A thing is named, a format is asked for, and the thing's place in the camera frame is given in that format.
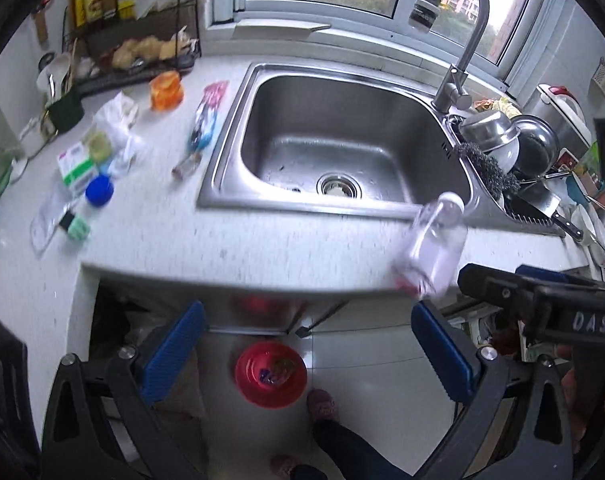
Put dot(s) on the dark green mug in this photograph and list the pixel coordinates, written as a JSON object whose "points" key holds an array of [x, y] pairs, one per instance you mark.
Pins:
{"points": [[66, 112]]}

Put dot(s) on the rice cooker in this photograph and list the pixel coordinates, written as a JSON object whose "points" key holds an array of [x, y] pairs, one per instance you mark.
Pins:
{"points": [[561, 111]]}

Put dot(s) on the black scrub sponge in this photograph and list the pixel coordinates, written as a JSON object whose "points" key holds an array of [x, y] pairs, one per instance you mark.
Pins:
{"points": [[496, 181]]}

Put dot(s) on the clear plastic packet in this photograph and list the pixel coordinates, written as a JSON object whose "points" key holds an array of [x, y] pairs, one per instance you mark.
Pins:
{"points": [[48, 217]]}

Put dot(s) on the slipper foot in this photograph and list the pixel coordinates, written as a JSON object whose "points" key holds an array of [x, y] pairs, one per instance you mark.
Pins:
{"points": [[322, 406]]}

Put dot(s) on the stainless steel sink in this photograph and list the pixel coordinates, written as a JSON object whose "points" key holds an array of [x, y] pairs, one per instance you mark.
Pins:
{"points": [[312, 138]]}

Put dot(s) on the red trash basin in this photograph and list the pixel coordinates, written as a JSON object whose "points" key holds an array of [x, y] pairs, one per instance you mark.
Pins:
{"points": [[271, 375]]}

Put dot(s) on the small green black bottle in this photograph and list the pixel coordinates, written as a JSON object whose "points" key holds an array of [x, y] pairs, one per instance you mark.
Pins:
{"points": [[75, 227]]}

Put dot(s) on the steel faucet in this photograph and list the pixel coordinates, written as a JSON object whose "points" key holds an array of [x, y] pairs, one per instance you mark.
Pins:
{"points": [[456, 27]]}

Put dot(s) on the green white medicine box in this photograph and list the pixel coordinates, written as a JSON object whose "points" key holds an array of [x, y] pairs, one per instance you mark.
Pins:
{"points": [[77, 168]]}

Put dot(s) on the blue pink snack wrapper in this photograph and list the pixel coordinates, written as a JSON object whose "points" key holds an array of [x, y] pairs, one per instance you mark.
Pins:
{"points": [[206, 116]]}

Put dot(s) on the blue bottle cap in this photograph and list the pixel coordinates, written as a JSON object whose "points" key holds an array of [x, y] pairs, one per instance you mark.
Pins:
{"points": [[99, 191]]}

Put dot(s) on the ginger root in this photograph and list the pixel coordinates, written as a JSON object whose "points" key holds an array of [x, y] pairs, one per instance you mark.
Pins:
{"points": [[150, 50]]}

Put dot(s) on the small glass vial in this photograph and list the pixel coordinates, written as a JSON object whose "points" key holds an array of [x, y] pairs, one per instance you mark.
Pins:
{"points": [[187, 167]]}

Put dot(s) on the black wire rack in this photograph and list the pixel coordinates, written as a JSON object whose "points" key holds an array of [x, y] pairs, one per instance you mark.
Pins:
{"points": [[91, 52]]}

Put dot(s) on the clear plastic bottle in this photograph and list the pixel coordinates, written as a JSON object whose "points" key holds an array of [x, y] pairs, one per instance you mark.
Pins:
{"points": [[426, 263]]}

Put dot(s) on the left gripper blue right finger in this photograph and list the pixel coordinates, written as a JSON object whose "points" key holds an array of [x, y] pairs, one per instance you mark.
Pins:
{"points": [[449, 351]]}

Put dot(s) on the orange plastic jar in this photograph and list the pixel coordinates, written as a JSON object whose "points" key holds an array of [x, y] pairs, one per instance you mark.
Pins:
{"points": [[166, 91]]}

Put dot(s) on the steel bowl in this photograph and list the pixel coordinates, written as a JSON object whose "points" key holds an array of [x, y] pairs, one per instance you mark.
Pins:
{"points": [[489, 130]]}

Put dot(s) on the kitchen knife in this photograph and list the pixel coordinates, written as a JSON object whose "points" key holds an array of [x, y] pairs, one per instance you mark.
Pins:
{"points": [[538, 196]]}

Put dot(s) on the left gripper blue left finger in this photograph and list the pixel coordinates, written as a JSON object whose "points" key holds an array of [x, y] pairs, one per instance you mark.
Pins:
{"points": [[166, 350]]}

